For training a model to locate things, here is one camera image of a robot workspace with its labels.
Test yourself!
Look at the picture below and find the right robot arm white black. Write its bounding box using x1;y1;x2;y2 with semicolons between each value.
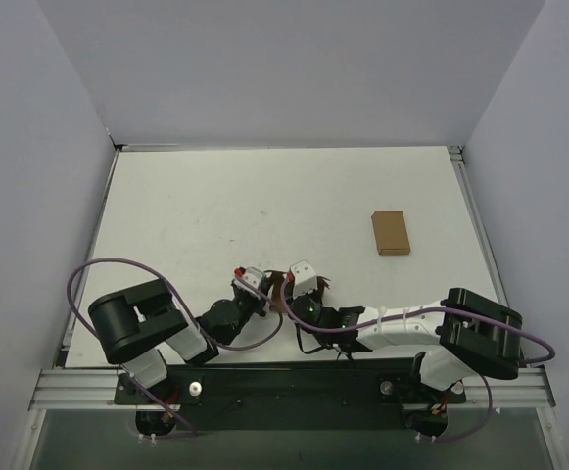
285;288;523;391

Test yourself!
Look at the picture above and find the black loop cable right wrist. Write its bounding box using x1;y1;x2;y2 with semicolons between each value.
294;322;358;368

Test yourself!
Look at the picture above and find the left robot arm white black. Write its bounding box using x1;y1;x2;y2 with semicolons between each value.
88;277;270;403

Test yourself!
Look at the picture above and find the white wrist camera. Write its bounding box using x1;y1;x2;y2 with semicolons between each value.
288;260;318;299
232;267;266;291

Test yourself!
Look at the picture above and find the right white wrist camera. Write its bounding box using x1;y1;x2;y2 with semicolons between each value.
288;260;318;299

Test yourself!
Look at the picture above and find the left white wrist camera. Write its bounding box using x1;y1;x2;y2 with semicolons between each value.
232;267;266;291

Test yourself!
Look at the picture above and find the aluminium frame rail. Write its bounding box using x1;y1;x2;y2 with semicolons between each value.
447;146;508;306

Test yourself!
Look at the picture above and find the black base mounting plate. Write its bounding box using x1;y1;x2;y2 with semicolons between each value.
114;358;466;436

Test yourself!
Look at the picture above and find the small folded cardboard box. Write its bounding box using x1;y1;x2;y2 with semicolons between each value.
371;211;410;256

